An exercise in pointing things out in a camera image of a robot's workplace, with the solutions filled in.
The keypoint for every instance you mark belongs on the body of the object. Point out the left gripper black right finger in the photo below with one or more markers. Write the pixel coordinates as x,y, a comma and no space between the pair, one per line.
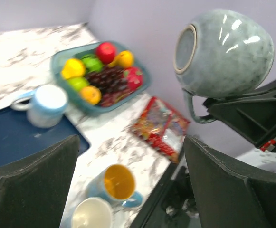
229,193

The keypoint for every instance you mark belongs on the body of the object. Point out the grey-blue round mug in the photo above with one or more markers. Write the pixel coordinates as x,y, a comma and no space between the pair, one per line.
221,53

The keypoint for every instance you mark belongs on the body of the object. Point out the dark blue tray mat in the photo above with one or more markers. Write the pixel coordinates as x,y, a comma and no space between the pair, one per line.
19,139

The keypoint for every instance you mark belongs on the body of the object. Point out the green toy lime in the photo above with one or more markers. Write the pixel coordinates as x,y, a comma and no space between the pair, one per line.
78,83

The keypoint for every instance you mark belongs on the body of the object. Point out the blue white mug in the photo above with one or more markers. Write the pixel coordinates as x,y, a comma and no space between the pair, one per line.
45,106

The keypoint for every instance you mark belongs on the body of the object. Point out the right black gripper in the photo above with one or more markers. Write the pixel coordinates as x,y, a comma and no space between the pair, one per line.
251,115

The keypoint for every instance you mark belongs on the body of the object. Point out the blue mug tan rim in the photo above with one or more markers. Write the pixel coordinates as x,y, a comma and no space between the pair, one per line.
116,185

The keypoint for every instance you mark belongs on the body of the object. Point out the purple toy grapes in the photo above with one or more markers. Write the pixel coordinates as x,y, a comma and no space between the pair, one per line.
111,83

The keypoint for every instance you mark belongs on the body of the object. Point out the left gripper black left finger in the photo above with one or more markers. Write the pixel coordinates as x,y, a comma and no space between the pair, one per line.
34,190

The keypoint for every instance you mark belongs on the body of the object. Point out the red toy apple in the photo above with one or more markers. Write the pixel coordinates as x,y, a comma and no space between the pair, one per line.
105,52

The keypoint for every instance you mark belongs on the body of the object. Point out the light blue faceted mug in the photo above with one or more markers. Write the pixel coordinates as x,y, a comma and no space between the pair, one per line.
93,212

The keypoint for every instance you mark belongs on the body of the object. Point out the yellow toy lemon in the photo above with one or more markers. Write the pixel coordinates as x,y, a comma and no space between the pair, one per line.
73,67

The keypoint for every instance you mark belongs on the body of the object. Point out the orange toy orange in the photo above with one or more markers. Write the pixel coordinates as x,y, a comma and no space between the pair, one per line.
125,59

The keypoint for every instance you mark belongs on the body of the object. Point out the red snack bag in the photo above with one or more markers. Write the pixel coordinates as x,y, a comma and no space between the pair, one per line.
162,127

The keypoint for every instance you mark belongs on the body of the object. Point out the teal plastic fruit basket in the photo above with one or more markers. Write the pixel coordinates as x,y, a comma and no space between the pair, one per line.
57,62

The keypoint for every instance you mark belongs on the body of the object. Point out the red toy dragon fruit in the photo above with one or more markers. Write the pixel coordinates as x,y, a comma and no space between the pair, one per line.
134,78

